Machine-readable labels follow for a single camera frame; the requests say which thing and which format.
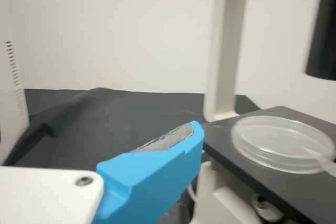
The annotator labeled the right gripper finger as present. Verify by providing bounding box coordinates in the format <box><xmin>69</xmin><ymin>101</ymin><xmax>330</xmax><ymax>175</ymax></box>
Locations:
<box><xmin>90</xmin><ymin>120</ymin><xmax>205</xmax><ymax>224</ymax></box>

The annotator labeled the petri dish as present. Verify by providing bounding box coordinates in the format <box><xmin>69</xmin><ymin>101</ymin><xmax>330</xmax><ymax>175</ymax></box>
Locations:
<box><xmin>230</xmin><ymin>115</ymin><xmax>336</xmax><ymax>175</ymax></box>

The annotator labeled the cream microscope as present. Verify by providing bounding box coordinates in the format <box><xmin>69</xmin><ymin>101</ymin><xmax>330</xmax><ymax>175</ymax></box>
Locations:
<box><xmin>189</xmin><ymin>0</ymin><xmax>336</xmax><ymax>224</ymax></box>

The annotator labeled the white incubator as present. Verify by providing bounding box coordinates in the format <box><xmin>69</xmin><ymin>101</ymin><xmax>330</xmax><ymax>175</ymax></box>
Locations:
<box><xmin>0</xmin><ymin>0</ymin><xmax>32</xmax><ymax>167</ymax></box>

